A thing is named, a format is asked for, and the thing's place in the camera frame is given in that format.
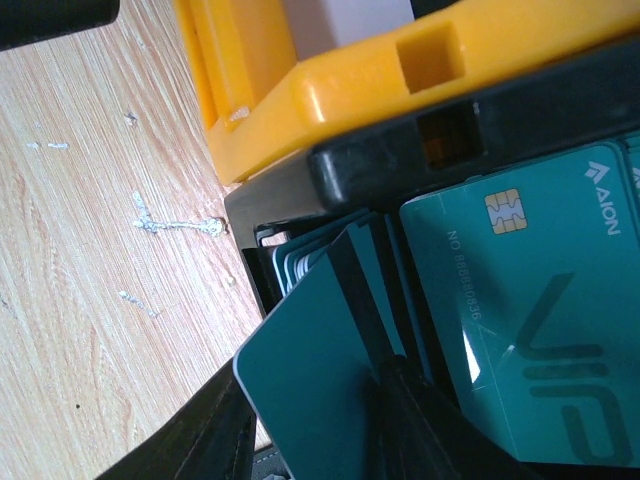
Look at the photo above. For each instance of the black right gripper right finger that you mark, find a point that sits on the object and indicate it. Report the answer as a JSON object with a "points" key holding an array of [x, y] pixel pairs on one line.
{"points": [[425, 437]]}

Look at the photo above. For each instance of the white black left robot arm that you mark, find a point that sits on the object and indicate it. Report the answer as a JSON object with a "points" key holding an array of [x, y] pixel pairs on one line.
{"points": [[25, 22]]}

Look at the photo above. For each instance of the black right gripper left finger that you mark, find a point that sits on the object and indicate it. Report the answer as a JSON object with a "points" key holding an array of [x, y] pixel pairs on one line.
{"points": [[211, 437]]}

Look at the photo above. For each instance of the black card bin right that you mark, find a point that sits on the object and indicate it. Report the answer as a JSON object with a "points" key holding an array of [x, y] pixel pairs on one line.
{"points": [[578, 102]]}

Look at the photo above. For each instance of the teal card stack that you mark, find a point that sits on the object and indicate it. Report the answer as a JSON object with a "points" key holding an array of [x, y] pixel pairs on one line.
{"points": [[527, 296]]}

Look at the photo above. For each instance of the white orange card stack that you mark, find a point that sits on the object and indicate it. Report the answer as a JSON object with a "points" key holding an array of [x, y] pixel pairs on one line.
{"points": [[319, 26]]}

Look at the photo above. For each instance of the yellow card bin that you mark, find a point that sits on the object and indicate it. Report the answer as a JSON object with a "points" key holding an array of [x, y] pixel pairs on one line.
{"points": [[260, 103]]}

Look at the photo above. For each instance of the teal credit card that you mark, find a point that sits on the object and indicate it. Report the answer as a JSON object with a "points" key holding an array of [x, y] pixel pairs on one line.
{"points": [[307, 373]]}

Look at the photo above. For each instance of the black leather card holder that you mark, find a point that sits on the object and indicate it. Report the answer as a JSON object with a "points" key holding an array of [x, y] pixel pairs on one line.
{"points": [[268, 464]]}

